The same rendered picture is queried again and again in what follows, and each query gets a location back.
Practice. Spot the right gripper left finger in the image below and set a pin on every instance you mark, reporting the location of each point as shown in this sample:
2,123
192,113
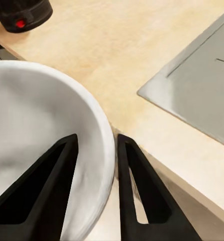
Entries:
33,208

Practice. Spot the countertop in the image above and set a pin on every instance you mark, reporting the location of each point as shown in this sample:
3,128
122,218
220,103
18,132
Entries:
112,48

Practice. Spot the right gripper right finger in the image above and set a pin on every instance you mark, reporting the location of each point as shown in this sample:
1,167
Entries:
167,222

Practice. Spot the cabinet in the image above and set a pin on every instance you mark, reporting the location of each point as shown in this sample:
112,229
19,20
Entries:
208,226

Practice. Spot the electric kettle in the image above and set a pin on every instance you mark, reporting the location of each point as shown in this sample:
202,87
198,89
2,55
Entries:
18,16

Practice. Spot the coffee cup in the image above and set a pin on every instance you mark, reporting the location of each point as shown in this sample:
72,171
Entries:
40,105

